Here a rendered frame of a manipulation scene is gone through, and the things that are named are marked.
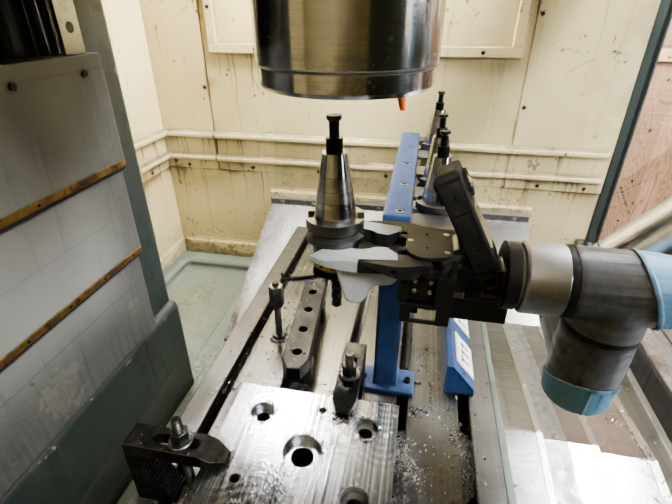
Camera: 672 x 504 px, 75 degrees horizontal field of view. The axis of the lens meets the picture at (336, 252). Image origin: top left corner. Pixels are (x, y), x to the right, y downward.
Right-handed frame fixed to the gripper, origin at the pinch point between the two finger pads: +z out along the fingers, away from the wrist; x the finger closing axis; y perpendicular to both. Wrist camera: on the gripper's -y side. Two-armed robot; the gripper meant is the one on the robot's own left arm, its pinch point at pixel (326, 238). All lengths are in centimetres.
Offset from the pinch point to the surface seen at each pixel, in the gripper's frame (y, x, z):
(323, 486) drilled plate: 26.4, -11.1, -2.0
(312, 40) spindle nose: -19.9, -7.9, -0.7
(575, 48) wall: -13, 101, -49
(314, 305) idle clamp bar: 29.0, 26.4, 7.9
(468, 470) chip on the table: 35.8, 1.2, -20.6
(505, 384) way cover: 49, 33, -33
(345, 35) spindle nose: -20.3, -7.9, -3.1
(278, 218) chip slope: 43, 94, 37
